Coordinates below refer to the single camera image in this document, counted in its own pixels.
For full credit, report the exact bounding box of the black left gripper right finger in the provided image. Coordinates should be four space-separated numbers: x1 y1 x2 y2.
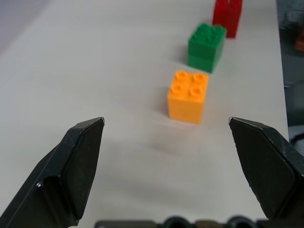
228 116 304 220

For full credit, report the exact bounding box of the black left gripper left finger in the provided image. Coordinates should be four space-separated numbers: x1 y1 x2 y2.
0 117 105 228

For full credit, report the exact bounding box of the orange toy brick cube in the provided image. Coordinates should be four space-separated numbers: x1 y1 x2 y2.
167 70 209 125

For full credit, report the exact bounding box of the blurred reddish-brown object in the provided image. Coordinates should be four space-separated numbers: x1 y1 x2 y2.
293 28 304 52

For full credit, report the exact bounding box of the green toy brick cube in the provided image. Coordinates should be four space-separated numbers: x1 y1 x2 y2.
188 22 227 74

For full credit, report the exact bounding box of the red toy brick cube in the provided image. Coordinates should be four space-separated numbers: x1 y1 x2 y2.
212 0 243 38

